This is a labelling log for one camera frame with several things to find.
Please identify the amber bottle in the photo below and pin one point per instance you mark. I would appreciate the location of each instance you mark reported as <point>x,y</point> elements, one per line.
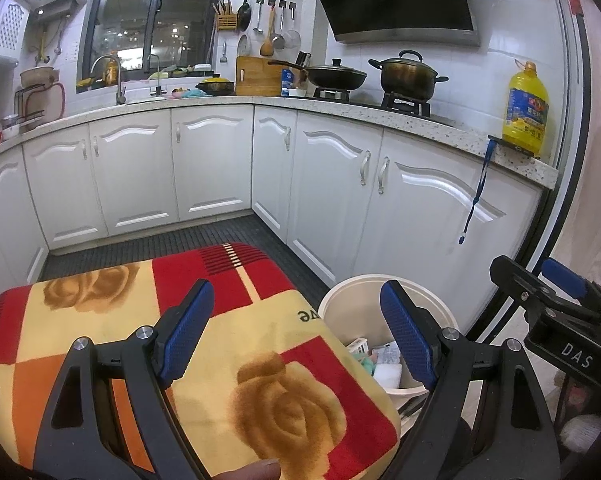
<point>113,70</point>

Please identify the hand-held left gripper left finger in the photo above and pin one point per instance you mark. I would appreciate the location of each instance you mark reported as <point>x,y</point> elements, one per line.
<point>183,335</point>

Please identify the dark ribbed floor mat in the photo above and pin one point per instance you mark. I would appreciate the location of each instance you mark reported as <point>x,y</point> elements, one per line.
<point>155,245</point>

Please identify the blue and white carton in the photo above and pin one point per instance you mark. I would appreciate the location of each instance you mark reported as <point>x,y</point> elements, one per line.
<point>287,82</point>

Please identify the black bowl with yellow food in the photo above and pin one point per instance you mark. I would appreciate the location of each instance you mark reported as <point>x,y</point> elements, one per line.
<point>215,85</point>

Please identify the black gas stove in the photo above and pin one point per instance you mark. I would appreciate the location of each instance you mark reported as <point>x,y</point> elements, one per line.
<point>405,105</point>

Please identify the metal peeler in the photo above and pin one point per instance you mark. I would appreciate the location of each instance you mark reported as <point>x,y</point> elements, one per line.
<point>224,58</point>

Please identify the white barcode wrapper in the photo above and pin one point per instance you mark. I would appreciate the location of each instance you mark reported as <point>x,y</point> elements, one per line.
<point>359,346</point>

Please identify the black dish rack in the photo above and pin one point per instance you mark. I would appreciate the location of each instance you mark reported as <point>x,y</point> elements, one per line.
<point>30,110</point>

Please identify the beige clay pot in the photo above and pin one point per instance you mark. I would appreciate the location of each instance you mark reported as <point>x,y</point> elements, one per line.
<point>38,77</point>

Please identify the black wok with lid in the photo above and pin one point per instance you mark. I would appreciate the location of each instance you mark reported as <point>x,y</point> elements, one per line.
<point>335,77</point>

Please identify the green cloth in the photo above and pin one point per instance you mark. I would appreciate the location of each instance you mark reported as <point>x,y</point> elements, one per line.
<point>364,361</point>

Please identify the red and yellow printed blanket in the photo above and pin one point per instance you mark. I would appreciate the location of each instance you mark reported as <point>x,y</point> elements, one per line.
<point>280,320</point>

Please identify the metal ladle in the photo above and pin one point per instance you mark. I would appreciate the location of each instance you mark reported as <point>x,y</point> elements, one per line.
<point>258,30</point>

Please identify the small white dish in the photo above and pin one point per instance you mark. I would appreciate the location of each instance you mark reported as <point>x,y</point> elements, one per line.
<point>296,92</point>

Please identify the row of white cabinet doors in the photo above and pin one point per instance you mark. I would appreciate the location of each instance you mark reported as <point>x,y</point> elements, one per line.
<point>210,160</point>

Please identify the small chrome faucet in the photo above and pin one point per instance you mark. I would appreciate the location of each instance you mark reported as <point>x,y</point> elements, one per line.
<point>158,90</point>

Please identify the tall chrome faucet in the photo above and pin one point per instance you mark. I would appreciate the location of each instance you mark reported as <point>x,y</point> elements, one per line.
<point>120,92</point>

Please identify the dark framed window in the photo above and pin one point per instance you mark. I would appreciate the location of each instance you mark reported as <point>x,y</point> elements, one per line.
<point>180,25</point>

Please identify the teal dishcloth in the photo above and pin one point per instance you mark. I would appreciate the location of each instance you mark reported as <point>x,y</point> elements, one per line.
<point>195,93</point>

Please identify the dark stock pot with lid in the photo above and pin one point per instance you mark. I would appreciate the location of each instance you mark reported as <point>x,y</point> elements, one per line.
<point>408,77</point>

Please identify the person's left hand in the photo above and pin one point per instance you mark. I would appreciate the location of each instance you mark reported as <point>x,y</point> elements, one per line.
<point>253,472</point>

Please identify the white bowl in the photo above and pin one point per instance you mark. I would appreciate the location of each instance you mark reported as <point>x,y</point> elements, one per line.
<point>10,127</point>

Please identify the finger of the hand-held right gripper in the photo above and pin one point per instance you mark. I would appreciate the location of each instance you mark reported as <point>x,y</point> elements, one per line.
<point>510,272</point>
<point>563,275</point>

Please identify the speckled stone countertop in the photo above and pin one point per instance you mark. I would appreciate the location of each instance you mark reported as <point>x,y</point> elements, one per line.
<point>460,132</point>

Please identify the white lattice wall cabinet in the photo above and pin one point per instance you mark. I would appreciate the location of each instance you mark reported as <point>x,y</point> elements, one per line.
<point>8,25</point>

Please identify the wooden cutting board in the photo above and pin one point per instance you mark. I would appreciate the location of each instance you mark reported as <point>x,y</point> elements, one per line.
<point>255,77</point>

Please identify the yellow gas pipe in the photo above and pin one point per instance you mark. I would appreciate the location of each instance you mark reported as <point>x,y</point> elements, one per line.
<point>41,50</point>

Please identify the small black frying pan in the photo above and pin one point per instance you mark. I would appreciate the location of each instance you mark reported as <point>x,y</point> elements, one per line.
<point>244,12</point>

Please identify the large white foam block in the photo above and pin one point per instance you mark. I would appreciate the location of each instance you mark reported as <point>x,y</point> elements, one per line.
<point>388,376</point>

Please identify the yellow cooking oil bottle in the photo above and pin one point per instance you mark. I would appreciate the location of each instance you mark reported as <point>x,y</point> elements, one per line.
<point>525,110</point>

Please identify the wooden chopstick holder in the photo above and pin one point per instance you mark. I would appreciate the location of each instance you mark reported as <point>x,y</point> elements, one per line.
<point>226,22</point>

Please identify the mesh strainer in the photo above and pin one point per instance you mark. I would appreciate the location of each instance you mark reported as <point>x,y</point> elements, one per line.
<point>291,37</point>

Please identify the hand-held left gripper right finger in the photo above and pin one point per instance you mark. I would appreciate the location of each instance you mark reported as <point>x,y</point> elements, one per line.
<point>410,335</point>

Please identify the wooden spatula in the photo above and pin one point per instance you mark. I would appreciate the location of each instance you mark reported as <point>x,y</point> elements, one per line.
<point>266,47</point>

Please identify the white plastic bucket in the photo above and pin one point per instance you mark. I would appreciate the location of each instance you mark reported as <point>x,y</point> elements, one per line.
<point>350,305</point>

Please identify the metal skimmer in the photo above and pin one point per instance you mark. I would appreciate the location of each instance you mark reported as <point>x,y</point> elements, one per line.
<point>278,41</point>

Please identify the sliding door frame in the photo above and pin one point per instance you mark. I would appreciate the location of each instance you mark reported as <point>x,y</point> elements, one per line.
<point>575,110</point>

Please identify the white printed paper leaflet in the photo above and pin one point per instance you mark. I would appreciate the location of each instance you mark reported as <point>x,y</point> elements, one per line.
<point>386,352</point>

